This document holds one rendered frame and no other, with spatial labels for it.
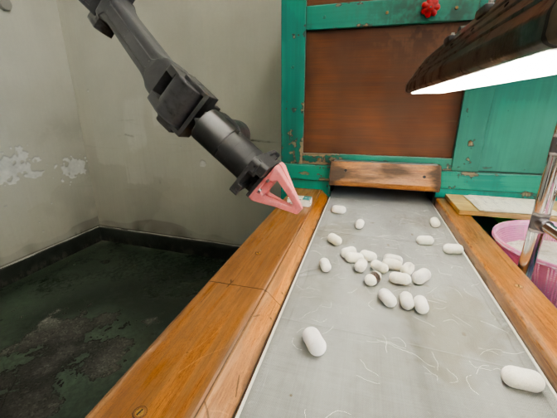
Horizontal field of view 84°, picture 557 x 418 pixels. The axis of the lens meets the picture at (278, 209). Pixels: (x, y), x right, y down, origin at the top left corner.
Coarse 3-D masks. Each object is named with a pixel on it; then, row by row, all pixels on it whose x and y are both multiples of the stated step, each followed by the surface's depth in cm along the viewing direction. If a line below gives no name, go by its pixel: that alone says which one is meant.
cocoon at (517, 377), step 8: (504, 368) 32; (512, 368) 32; (520, 368) 32; (504, 376) 32; (512, 376) 31; (520, 376) 31; (528, 376) 31; (536, 376) 31; (512, 384) 31; (520, 384) 31; (528, 384) 31; (536, 384) 31; (544, 384) 31; (536, 392) 31
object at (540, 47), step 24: (504, 0) 25; (528, 0) 19; (552, 0) 15; (480, 24) 29; (504, 24) 20; (528, 24) 16; (552, 24) 14; (456, 48) 34; (480, 48) 23; (504, 48) 19; (528, 48) 16; (552, 48) 15; (432, 72) 40; (456, 72) 29; (480, 72) 26
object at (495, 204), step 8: (472, 200) 81; (480, 200) 81; (488, 200) 81; (496, 200) 81; (504, 200) 81; (512, 200) 81; (520, 200) 81; (528, 200) 81; (480, 208) 75; (488, 208) 75; (496, 208) 75; (504, 208) 75; (512, 208) 75; (520, 208) 75; (528, 208) 75
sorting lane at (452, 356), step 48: (384, 240) 67; (336, 288) 49; (432, 288) 49; (480, 288) 49; (288, 336) 39; (336, 336) 39; (384, 336) 39; (432, 336) 39; (480, 336) 39; (288, 384) 32; (336, 384) 32; (384, 384) 32; (432, 384) 32; (480, 384) 32
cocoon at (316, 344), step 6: (306, 330) 37; (312, 330) 37; (306, 336) 37; (312, 336) 36; (318, 336) 36; (306, 342) 36; (312, 342) 35; (318, 342) 35; (324, 342) 36; (312, 348) 35; (318, 348) 35; (324, 348) 35; (312, 354) 35; (318, 354) 35
